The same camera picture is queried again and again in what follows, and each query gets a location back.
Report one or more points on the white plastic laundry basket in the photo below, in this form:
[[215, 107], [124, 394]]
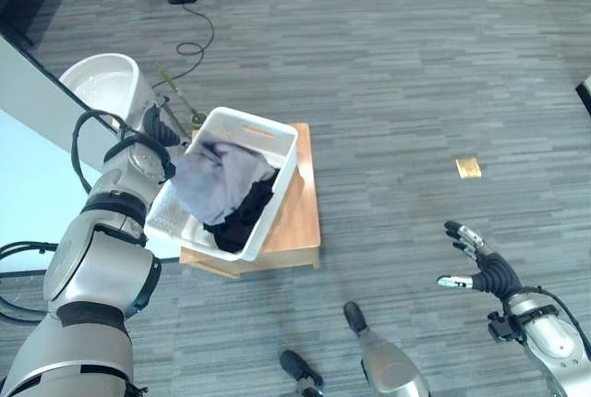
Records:
[[258, 138]]

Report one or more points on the white round tub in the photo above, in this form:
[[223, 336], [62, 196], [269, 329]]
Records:
[[104, 78]]

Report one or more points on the low wooden stool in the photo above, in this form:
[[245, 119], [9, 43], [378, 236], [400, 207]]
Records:
[[297, 217]]

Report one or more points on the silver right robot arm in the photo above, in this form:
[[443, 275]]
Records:
[[554, 346]]

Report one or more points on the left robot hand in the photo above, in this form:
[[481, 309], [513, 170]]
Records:
[[160, 128]]

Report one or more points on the brass floor socket plate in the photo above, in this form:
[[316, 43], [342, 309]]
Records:
[[468, 167]]

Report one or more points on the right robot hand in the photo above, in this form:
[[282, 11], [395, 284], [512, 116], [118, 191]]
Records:
[[496, 272]]

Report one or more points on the black garment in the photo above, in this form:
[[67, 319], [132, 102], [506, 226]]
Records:
[[244, 219]]

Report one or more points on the grey bed cloth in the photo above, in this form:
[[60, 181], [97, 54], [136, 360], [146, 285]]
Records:
[[217, 180]]

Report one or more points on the white furniture edge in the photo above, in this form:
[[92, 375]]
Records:
[[584, 94]]

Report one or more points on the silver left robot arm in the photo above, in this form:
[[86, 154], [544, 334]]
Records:
[[97, 268]]

